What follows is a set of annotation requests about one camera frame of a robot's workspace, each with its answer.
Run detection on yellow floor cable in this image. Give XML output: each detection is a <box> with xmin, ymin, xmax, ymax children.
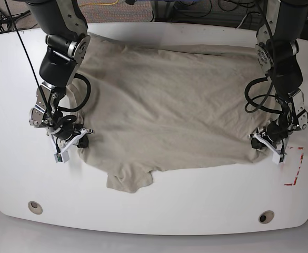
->
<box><xmin>86</xmin><ymin>0</ymin><xmax>120</xmax><ymax>8</ymax></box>

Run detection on table cable grommet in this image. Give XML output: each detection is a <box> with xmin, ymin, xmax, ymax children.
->
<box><xmin>28</xmin><ymin>201</ymin><xmax>43</xmax><ymax>215</ymax></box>
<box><xmin>259</xmin><ymin>210</ymin><xmax>274</xmax><ymax>224</ymax></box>

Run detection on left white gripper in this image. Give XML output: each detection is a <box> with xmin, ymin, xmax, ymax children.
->
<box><xmin>249</xmin><ymin>127</ymin><xmax>288</xmax><ymax>155</ymax></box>

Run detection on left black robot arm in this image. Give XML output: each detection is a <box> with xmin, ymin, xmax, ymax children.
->
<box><xmin>244</xmin><ymin>1</ymin><xmax>308</xmax><ymax>164</ymax></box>

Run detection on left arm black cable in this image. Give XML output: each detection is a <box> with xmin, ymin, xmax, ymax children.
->
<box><xmin>244</xmin><ymin>0</ymin><xmax>285</xmax><ymax>114</ymax></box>

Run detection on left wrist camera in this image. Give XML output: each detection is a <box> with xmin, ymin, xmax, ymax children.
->
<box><xmin>272</xmin><ymin>151</ymin><xmax>287</xmax><ymax>165</ymax></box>

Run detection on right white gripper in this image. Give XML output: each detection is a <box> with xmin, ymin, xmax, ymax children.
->
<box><xmin>49</xmin><ymin>128</ymin><xmax>94</xmax><ymax>154</ymax></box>

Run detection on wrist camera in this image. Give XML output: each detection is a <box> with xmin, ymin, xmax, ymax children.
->
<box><xmin>54</xmin><ymin>151</ymin><xmax>69</xmax><ymax>163</ymax></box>
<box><xmin>272</xmin><ymin>151</ymin><xmax>287</xmax><ymax>165</ymax></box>

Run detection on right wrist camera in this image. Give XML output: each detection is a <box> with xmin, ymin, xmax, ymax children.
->
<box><xmin>54</xmin><ymin>151</ymin><xmax>69</xmax><ymax>163</ymax></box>

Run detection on right table cable grommet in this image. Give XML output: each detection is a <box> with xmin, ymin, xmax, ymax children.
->
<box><xmin>259</xmin><ymin>210</ymin><xmax>274</xmax><ymax>224</ymax></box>

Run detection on black tripod stand legs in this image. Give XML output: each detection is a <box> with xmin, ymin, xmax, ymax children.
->
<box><xmin>0</xmin><ymin>8</ymin><xmax>31</xmax><ymax>34</ymax></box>

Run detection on left table cable grommet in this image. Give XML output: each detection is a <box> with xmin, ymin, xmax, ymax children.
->
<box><xmin>28</xmin><ymin>201</ymin><xmax>43</xmax><ymax>215</ymax></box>

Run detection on beige T-shirt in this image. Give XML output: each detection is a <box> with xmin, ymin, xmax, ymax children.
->
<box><xmin>76</xmin><ymin>34</ymin><xmax>272</xmax><ymax>193</ymax></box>

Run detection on red tape rectangle marking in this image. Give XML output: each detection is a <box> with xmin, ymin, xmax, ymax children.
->
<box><xmin>281</xmin><ymin>146</ymin><xmax>304</xmax><ymax>186</ymax></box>

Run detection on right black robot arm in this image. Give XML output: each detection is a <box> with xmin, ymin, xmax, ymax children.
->
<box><xmin>26</xmin><ymin>1</ymin><xmax>92</xmax><ymax>162</ymax></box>

